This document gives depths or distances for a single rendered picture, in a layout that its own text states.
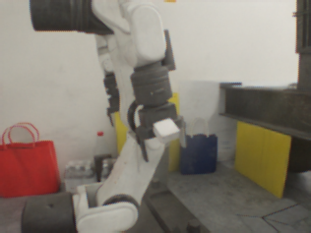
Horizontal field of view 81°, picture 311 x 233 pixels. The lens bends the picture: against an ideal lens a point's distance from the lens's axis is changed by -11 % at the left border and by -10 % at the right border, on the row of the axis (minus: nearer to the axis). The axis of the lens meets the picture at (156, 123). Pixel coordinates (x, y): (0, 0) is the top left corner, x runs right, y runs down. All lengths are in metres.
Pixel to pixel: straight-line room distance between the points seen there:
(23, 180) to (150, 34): 1.33
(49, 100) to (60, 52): 0.34
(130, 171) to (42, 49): 1.11
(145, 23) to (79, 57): 1.11
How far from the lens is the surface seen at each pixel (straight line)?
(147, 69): 0.44
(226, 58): 1.89
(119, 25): 0.61
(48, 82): 1.52
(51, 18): 0.65
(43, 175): 1.50
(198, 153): 1.57
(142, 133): 0.46
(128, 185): 0.72
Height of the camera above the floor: 0.72
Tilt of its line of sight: 12 degrees down
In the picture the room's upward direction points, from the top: 1 degrees counter-clockwise
